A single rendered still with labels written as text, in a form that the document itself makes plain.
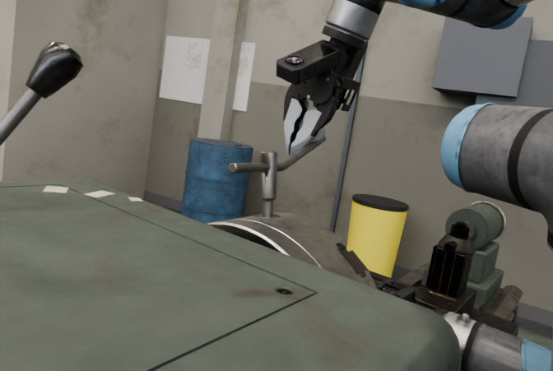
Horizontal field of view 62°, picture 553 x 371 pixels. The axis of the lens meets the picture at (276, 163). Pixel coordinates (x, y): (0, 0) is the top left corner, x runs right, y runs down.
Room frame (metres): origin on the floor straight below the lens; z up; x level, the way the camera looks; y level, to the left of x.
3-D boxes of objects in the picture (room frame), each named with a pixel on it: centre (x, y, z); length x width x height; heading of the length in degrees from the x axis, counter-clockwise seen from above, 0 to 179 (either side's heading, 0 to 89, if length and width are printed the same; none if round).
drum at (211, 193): (4.42, 0.55, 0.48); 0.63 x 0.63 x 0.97
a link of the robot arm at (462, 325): (0.64, -0.30, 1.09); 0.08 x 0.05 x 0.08; 143
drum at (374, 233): (3.74, -0.90, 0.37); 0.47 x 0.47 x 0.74
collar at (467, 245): (1.03, -0.44, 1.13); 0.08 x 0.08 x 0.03
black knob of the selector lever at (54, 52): (0.38, 0.19, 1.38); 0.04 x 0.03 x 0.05; 145
